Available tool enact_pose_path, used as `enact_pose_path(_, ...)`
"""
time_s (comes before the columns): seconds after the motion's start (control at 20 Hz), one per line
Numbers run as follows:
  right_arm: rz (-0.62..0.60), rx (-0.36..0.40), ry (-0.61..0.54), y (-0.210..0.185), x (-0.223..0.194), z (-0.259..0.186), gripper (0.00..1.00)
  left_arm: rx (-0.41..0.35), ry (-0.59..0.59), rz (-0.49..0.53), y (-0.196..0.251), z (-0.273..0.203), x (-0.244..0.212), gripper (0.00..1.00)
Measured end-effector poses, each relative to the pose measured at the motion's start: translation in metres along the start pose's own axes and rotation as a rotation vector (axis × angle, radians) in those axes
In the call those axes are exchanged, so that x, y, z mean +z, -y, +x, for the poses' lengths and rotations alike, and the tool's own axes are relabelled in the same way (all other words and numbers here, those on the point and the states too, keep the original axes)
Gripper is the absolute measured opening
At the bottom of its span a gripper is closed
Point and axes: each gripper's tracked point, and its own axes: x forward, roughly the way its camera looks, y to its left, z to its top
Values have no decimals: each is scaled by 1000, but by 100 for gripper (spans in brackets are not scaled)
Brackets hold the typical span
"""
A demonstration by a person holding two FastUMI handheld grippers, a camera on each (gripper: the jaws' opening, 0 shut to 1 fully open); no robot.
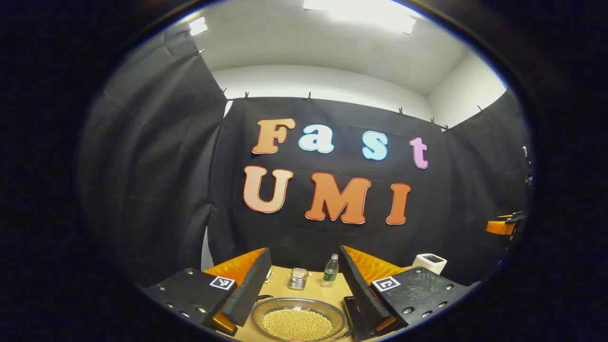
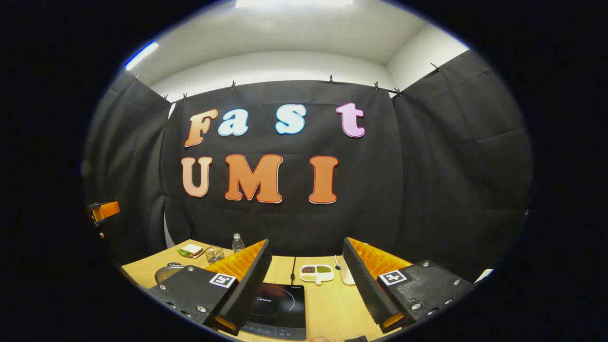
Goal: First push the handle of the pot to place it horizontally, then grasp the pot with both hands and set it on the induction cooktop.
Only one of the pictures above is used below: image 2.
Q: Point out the ceiling light panel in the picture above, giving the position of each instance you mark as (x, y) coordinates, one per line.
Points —
(141, 56)
(294, 3)

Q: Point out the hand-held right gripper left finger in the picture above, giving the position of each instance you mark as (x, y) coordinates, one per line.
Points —
(247, 285)

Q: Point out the black induction cooktop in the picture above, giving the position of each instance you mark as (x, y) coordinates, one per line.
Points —
(280, 308)

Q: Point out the white toaster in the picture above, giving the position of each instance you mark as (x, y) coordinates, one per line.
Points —
(347, 278)

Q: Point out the clear plastic water bottle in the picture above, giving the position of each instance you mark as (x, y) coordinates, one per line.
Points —
(238, 244)

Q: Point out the white divided dish of beans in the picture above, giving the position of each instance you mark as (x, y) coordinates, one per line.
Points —
(317, 280)

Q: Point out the sandwich with lettuce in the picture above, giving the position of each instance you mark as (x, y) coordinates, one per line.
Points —
(191, 249)

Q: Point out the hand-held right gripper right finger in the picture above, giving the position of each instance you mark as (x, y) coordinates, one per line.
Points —
(365, 285)

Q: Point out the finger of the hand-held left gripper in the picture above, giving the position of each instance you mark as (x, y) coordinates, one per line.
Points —
(105, 210)

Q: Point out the black backdrop cloth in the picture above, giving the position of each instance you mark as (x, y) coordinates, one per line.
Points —
(294, 223)

